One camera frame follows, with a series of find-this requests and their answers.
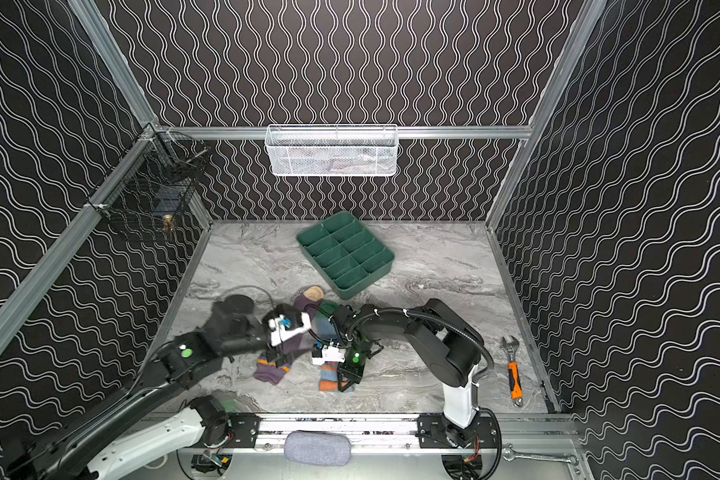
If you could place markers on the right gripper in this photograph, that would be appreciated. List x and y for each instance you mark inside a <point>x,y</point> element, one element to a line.
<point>350,366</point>

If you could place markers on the purple sock tan toe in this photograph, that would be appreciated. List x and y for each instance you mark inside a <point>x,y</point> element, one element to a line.
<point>273,371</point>

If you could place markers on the blue sock orange cuff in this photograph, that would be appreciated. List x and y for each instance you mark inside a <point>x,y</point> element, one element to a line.
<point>324,329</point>

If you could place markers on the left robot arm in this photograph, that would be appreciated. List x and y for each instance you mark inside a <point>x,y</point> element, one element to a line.
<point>101,444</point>

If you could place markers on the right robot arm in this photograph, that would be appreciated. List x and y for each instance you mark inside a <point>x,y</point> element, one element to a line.
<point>452,350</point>

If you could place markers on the grey cloth pad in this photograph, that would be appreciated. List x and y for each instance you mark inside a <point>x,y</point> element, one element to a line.
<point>317,448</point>

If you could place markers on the green compartment tray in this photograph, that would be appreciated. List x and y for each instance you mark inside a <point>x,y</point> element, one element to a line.
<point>346,253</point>

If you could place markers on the brass padlock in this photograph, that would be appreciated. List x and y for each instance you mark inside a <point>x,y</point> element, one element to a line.
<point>168,223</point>

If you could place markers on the silver combination wrench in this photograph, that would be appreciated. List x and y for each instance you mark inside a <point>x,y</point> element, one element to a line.
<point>510,454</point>

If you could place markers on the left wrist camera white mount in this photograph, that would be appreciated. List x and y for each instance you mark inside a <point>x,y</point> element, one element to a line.
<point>285,322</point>

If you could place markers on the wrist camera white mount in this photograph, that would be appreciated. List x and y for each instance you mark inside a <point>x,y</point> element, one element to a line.
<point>285,322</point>
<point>327,353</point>

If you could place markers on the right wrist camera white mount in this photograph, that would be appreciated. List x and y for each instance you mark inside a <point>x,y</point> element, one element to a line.
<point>327,353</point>

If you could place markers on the adjustable wrench orange handle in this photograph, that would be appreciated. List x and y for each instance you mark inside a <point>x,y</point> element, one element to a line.
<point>510,346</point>

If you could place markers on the front aluminium rail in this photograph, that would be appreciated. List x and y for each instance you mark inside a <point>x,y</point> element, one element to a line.
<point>405,433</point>

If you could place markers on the black wire basket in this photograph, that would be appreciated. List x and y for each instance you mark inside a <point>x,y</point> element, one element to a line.
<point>162,181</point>

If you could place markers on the white wire basket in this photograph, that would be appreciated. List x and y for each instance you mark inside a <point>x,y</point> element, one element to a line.
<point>332,150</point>

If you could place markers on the aluminium frame profile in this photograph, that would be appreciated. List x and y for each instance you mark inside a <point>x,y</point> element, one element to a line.
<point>101,37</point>

